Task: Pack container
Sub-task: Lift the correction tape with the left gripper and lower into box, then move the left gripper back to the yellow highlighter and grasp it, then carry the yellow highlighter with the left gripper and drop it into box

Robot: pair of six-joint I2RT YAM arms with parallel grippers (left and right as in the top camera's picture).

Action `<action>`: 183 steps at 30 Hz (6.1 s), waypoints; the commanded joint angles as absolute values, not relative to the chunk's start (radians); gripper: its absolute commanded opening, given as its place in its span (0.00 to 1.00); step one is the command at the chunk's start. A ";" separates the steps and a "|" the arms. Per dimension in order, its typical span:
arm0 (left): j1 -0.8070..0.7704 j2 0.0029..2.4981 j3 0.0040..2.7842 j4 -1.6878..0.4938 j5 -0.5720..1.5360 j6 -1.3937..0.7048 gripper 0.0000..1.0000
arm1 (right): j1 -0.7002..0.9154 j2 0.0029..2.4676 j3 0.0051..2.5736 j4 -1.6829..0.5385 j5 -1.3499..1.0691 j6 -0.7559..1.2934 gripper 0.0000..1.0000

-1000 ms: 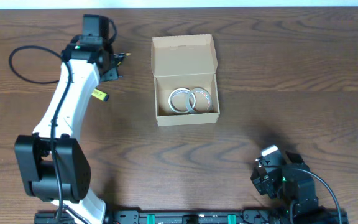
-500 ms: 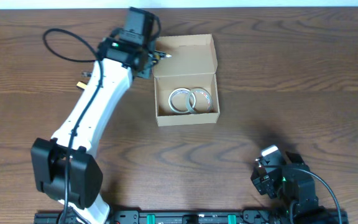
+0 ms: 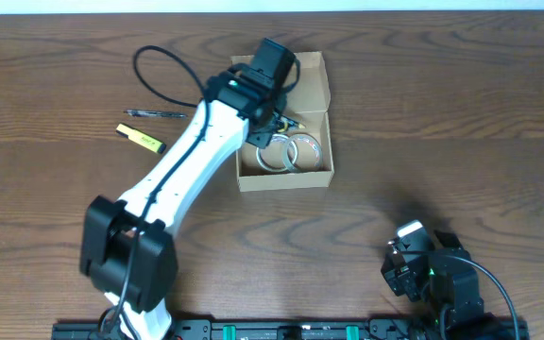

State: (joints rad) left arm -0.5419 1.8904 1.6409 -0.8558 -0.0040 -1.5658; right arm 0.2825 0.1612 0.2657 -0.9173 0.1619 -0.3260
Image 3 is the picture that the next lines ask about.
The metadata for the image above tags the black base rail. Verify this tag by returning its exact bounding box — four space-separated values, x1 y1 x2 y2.
52 316 531 340

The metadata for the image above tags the open brown cardboard box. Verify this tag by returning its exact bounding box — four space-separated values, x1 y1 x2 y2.
236 52 334 192

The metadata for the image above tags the yellow highlighter marker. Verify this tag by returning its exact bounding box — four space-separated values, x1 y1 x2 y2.
115 123 166 154

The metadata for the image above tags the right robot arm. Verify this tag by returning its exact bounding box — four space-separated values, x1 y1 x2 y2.
381 221 530 340

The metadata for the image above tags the yellow black correction tape dispenser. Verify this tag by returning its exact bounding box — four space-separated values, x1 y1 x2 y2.
273 113 306 133

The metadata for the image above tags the clear tape roll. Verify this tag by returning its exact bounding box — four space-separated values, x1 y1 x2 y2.
281 133 323 173

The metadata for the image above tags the black ballpoint pen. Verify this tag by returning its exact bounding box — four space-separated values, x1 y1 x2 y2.
125 110 188 119

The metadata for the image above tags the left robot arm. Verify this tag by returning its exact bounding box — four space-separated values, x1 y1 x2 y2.
79 63 292 339

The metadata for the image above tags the white tape roll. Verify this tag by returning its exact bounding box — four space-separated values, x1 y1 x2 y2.
255 133 298 173

